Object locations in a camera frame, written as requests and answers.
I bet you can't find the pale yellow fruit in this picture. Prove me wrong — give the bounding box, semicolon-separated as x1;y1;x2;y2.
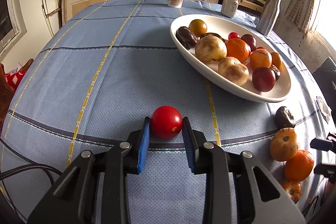
269;127;299;161

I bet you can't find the dark purple plum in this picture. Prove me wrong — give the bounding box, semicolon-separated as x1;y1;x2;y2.
252;67;276;92

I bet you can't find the yellow potato-like fruit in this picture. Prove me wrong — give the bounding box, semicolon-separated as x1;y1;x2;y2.
218;57;249;86

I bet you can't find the red cherry tomato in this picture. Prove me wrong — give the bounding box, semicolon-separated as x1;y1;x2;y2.
228;32;240;40

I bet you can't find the large yellow pomegranate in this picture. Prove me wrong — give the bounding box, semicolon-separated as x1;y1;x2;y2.
195;35;227;62

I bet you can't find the white crumpled tissue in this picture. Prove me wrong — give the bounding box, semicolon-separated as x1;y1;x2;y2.
316;96;333;123

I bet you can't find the small yellow fruit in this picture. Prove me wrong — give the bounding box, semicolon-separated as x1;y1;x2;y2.
284;150;314;182

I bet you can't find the rough orange fruit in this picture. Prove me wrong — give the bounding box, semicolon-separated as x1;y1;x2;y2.
281;181;302;203

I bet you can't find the dark brown mangosteen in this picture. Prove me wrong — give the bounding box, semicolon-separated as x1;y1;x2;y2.
270;64;281;81

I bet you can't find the small yellow-orange citrus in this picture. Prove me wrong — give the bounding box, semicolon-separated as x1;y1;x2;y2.
270;52;282;70

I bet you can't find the orange tangerine in bowl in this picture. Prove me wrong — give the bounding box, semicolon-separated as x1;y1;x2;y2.
249;49;272;70

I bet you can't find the white oval serving bowl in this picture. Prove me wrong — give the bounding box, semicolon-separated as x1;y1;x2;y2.
170;14;291;102

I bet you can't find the dark red plum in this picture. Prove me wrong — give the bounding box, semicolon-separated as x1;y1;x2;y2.
240;34;257;52

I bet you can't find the orange tangerine on table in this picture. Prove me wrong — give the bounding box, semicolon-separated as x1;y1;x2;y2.
226;38;251;63

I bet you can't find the silver metal bottle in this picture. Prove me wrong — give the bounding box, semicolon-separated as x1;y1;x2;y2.
256;0;281;36

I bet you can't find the small dark passion fruit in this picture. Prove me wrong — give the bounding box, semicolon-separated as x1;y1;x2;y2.
200;32;228;43

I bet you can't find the large yellow orange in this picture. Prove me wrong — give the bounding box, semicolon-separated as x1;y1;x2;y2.
189;19;207;38

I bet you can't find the black cable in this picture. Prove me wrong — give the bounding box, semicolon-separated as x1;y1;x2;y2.
0;137;63;214

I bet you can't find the window with white frame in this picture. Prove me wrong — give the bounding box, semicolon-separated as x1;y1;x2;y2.
1;0;27;55

